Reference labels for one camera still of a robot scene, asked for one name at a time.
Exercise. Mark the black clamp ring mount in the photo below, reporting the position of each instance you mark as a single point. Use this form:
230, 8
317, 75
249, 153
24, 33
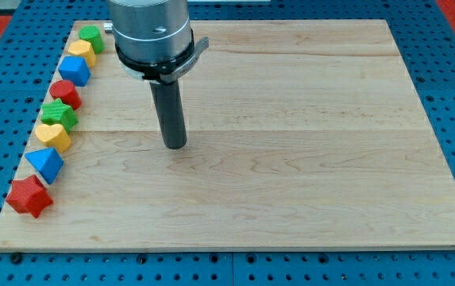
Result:
166, 71

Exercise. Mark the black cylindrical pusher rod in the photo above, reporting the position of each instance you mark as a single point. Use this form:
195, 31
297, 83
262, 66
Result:
169, 110

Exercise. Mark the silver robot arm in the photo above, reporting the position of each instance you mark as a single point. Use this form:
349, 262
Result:
154, 41

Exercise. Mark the green star block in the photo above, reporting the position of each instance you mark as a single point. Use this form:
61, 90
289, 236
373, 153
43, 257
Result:
58, 112

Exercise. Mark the red star block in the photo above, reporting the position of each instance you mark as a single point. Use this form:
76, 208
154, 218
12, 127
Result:
29, 196

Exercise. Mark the green cylinder block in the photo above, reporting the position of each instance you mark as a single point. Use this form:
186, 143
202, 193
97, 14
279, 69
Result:
91, 33

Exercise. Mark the yellow hexagon block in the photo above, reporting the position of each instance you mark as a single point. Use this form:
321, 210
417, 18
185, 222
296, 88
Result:
85, 50

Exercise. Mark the blue cube block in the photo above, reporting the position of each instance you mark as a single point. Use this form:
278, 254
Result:
75, 69

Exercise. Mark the red cylinder block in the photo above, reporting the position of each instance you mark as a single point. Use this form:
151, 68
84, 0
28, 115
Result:
65, 91

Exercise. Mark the yellow heart block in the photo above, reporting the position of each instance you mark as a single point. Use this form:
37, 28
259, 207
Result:
53, 136

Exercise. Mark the blue triangle block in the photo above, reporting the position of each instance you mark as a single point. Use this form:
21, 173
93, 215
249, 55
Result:
47, 162

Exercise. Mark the wooden board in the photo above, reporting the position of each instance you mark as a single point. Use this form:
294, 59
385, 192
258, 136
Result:
302, 136

